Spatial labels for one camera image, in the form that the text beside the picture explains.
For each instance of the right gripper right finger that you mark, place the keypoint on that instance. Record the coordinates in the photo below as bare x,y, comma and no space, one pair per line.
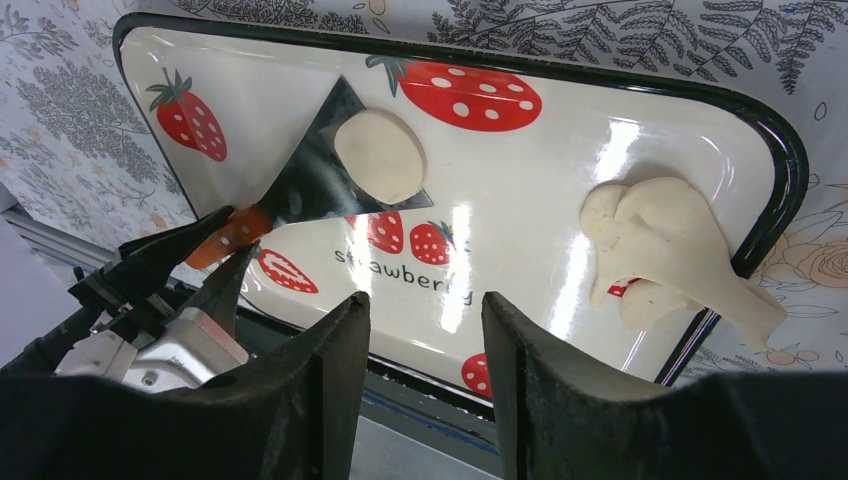
562,414

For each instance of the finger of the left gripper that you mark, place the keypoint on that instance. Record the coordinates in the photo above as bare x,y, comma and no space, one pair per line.
143,266
225,285

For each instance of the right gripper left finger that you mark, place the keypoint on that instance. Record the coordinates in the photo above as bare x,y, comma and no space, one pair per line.
291,413

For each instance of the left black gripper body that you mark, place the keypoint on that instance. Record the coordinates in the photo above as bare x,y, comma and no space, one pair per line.
198,350

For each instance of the metal spatula orange handle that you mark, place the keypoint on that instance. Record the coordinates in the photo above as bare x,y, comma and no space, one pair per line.
312,185

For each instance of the small dough piece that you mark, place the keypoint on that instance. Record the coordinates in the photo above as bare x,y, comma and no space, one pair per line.
661,235

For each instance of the strawberry pattern white tray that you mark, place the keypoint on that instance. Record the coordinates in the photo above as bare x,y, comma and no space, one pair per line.
513,147

